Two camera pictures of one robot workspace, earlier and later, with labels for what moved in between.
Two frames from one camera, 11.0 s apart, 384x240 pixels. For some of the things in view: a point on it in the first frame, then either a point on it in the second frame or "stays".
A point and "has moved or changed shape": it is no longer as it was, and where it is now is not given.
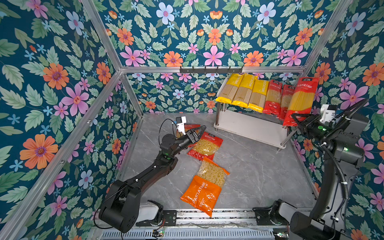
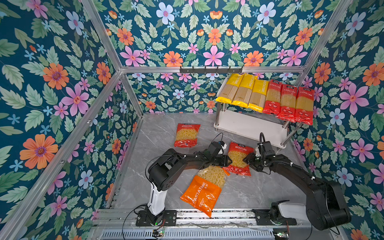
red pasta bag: (206, 146) -> (237, 152)
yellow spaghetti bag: (257, 100) stays
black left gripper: (190, 134) -> (225, 161)
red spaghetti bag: (301, 99) has moved or changed shape
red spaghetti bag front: (273, 102) stays
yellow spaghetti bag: (227, 92) stays
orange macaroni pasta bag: (203, 191) stays
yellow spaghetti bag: (243, 95) stays
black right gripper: (309, 122) -> (249, 159)
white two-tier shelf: (256, 125) stays
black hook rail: (210, 71) stays
